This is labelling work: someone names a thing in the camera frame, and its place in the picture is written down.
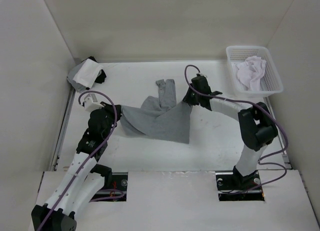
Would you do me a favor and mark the grey tank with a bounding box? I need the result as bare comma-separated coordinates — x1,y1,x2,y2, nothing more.
66,63,86,93
120,79,192,144

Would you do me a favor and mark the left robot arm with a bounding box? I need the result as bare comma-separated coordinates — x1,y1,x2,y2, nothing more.
31,103,122,231

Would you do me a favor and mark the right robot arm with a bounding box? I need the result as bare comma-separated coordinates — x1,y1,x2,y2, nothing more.
183,74,278,189

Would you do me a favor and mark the folded white tank top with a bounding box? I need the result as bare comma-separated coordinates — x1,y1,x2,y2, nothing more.
73,59,103,88

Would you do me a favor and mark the white tank top in basket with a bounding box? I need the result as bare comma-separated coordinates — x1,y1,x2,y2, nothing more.
235,56,267,92

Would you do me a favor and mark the folded grey tank top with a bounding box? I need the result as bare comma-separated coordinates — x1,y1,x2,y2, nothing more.
66,63,86,93

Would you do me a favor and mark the white plastic basket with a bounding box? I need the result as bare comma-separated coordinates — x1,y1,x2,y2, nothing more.
225,45,284,98

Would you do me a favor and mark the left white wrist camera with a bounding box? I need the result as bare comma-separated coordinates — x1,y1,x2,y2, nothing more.
82,93,104,113

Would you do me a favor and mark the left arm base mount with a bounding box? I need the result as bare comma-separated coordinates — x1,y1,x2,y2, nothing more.
91,172,129,202

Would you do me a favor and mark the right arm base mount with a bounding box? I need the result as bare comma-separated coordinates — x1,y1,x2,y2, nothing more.
215,171,265,202

